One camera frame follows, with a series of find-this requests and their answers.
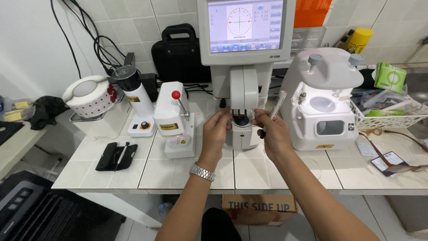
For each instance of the silver metal wristwatch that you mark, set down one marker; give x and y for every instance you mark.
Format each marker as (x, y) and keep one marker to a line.
(201, 171)

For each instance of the brown eyeglasses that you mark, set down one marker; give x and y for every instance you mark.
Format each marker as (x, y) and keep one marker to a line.
(384, 157)

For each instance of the person's left hand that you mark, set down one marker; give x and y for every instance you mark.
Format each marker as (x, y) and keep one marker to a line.
(212, 137)

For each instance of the person's dark trouser leg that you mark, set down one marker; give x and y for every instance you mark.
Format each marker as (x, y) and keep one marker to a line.
(219, 227)

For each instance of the black cloth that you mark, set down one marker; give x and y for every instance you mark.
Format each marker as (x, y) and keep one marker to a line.
(46, 110)

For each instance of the white red-dotted sticker roll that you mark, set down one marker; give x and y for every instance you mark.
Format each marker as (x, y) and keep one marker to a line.
(88, 97)

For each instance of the silver screwdriver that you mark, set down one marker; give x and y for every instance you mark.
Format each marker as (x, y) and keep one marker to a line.
(122, 155)

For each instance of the yellow bottle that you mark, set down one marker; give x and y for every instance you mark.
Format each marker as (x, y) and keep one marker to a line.
(360, 40)

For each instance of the clear bag with yellow items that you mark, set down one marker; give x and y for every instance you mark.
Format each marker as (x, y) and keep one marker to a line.
(15, 110)

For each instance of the white paper slip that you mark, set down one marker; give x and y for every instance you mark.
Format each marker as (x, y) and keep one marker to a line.
(367, 149)

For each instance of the black carrying case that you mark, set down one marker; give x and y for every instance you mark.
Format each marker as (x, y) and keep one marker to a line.
(179, 60)

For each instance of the white plastic lattice basket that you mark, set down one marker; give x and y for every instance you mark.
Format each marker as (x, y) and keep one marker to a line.
(388, 121)

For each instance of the brown cardboard box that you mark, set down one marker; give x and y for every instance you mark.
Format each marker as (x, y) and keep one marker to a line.
(259, 209)

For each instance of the white cylindrical device black top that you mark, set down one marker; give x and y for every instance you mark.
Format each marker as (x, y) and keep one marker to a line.
(138, 100)

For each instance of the white lensmeter with screen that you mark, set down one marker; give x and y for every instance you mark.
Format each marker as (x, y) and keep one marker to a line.
(245, 80)

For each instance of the clear plastic drawer organizer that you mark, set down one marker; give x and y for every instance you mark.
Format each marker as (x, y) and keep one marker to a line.
(306, 38)

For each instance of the black tool pouch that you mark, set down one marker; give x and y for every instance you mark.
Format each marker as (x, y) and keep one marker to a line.
(107, 160)

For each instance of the white machine with grey knobs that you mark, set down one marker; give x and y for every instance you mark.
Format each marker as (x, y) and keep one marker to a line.
(321, 103)

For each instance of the person's right hand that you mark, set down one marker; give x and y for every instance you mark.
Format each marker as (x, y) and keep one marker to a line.
(279, 140)

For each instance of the white marker pen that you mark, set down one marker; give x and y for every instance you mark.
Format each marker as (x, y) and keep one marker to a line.
(278, 104)

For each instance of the dark card with white label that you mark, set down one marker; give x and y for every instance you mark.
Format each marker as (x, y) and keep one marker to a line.
(394, 159)

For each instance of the white device with red knob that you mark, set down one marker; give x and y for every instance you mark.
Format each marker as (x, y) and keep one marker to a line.
(172, 117)

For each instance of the green cardboard box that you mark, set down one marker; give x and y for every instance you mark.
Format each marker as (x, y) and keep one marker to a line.
(390, 77)

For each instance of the black printer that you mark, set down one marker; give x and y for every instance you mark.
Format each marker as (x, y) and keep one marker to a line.
(40, 214)

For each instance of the orange paper sheet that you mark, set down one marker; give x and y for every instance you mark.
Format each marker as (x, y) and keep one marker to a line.
(311, 13)

